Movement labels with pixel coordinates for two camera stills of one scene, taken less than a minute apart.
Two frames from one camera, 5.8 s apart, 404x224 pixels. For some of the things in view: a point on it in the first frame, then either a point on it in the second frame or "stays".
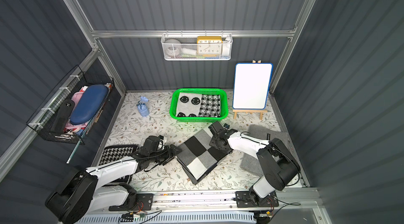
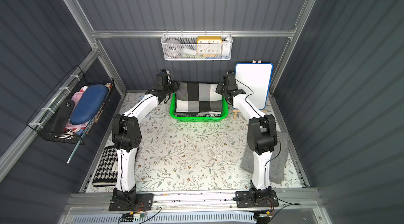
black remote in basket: [62, 116] stays
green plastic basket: [224, 107] stays
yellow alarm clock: [209, 44] stays
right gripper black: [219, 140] → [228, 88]
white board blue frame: [252, 85] stays
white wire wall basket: [197, 47] stays
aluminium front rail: [216, 202] stays
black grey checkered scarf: [197, 156] → [192, 97]
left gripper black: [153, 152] → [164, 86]
